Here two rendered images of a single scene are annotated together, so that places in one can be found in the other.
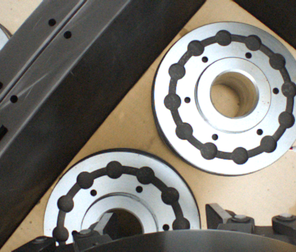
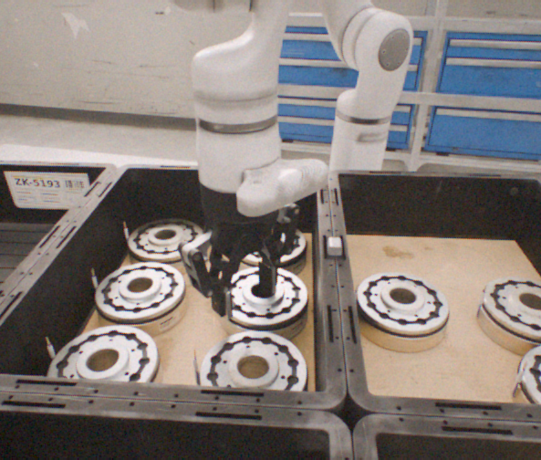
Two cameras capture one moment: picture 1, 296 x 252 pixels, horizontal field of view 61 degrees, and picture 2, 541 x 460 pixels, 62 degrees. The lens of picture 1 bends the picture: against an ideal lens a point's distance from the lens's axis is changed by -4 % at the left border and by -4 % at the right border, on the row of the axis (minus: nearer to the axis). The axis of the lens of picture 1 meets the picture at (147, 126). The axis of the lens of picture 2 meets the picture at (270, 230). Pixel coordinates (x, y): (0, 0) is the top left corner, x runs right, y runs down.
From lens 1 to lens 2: 39 cm
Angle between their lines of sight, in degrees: 60
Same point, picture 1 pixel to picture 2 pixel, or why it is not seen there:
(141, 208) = (261, 301)
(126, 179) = (276, 309)
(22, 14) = (423, 366)
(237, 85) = not seen: hidden behind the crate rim
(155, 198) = (257, 310)
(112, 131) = (305, 342)
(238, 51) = not seen: hidden behind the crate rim
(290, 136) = (204, 370)
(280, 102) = (222, 382)
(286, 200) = (173, 367)
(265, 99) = (234, 372)
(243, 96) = not seen: hidden behind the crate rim
